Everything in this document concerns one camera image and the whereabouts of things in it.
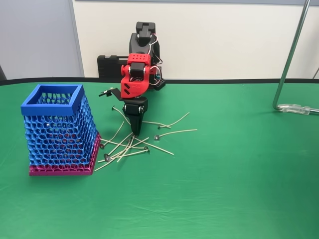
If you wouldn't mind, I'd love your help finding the candle wick with metal tab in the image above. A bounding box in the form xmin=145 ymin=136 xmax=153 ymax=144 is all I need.
xmin=99 ymin=121 xmax=125 ymax=149
xmin=154 ymin=128 xmax=198 ymax=141
xmin=111 ymin=105 xmax=132 ymax=125
xmin=94 ymin=139 xmax=132 ymax=172
xmin=157 ymin=112 xmax=190 ymax=130
xmin=103 ymin=131 xmax=134 ymax=159
xmin=97 ymin=148 xmax=152 ymax=164
xmin=116 ymin=134 xmax=137 ymax=163
xmin=105 ymin=137 xmax=150 ymax=163
xmin=133 ymin=136 xmax=175 ymax=156
xmin=142 ymin=120 xmax=172 ymax=129
xmin=100 ymin=138 xmax=148 ymax=150

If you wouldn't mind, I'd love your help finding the green cloth with black rim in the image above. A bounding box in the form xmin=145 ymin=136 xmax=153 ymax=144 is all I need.
xmin=0 ymin=78 xmax=319 ymax=239

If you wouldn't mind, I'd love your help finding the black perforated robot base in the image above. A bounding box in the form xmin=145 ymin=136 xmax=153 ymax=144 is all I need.
xmin=149 ymin=66 xmax=167 ymax=91

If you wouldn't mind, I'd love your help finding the red white servo cable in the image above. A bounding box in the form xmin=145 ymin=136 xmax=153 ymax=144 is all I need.
xmin=149 ymin=65 xmax=163 ymax=87
xmin=147 ymin=33 xmax=161 ymax=54

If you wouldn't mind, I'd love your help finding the small camera on black bracket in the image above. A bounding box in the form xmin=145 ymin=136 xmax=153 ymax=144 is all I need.
xmin=98 ymin=87 xmax=122 ymax=101

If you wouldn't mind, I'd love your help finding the blue and magenta lattice basket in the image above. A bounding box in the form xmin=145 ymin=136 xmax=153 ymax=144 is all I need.
xmin=20 ymin=84 xmax=102 ymax=177

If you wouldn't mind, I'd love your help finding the metal stand pole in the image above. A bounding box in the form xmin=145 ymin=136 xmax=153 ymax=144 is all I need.
xmin=272 ymin=0 xmax=312 ymax=111

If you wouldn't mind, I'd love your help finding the clear plastic stand foot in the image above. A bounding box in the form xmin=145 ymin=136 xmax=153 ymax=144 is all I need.
xmin=277 ymin=103 xmax=319 ymax=116

